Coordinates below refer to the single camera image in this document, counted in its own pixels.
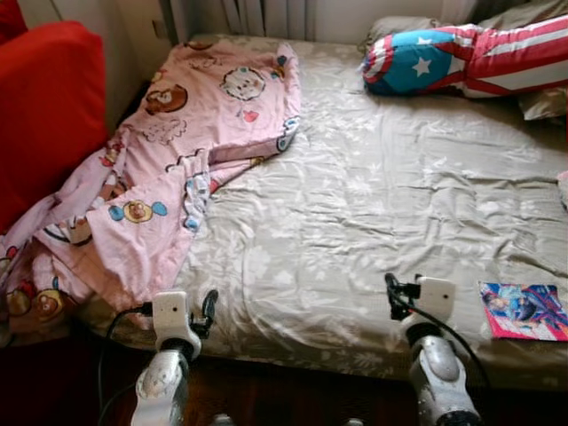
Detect pink cartoon print blanket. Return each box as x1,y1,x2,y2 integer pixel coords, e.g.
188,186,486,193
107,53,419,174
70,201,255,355
0,40,301,343

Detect beige floral bed sheet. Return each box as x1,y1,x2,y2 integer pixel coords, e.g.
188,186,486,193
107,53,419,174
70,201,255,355
75,34,568,391

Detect red fabric covered mattress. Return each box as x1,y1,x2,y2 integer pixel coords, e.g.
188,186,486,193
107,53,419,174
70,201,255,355
0,20,107,233
0,0,28,45

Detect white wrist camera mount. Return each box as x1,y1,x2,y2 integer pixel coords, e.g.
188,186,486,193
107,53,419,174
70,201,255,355
417,277,456,325
153,291,202,356

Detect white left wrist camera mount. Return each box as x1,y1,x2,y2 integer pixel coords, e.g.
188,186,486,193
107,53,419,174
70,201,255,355
153,291,202,356

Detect grey pleated curtain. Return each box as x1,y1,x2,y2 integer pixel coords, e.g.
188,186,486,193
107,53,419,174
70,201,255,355
164,0,312,41

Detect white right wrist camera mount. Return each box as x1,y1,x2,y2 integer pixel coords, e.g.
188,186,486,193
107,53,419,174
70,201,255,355
417,277,456,325

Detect pink blue comic book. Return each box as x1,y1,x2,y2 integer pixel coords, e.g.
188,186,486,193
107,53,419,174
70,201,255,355
479,282,568,342

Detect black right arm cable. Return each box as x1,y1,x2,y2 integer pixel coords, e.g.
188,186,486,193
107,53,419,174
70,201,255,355
404,311,489,391

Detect beige floral pillow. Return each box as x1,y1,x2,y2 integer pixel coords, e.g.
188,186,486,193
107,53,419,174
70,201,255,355
479,0,568,28
368,16,445,42
519,87,568,121

